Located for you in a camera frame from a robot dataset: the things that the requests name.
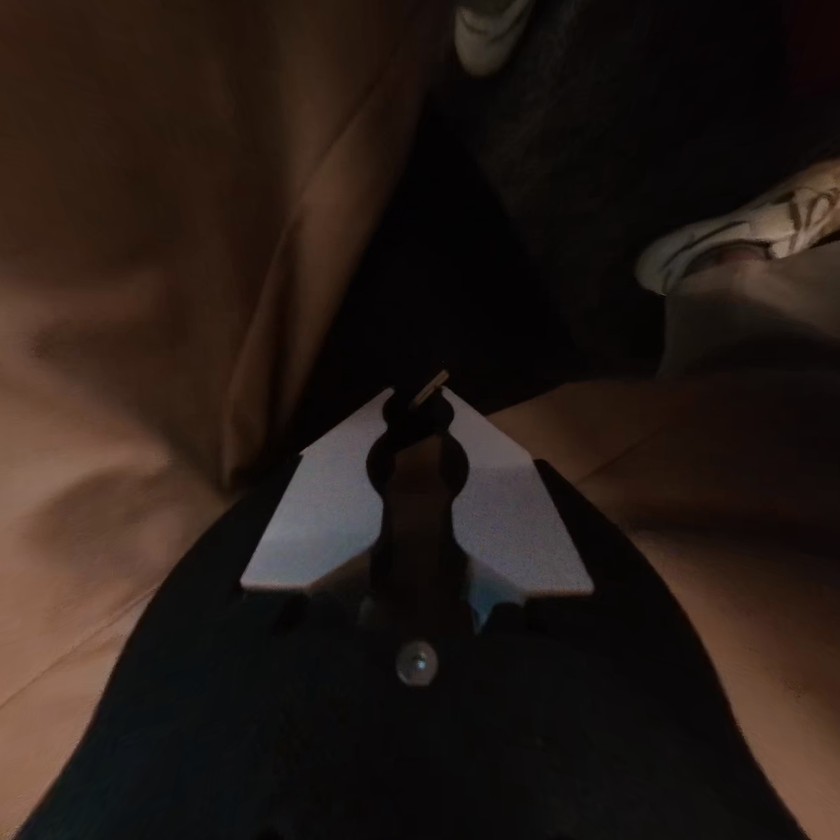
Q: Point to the white patterned cloth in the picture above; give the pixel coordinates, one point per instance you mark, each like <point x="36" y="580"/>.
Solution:
<point x="741" y="233"/>

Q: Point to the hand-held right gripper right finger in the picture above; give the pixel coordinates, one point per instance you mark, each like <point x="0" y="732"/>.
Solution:
<point x="518" y="518"/>

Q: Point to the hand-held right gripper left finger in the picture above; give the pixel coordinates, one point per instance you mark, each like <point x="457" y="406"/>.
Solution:
<point x="315" y="512"/>

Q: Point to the person's brown trousers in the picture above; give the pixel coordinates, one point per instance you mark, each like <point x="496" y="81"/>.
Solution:
<point x="131" y="197"/>

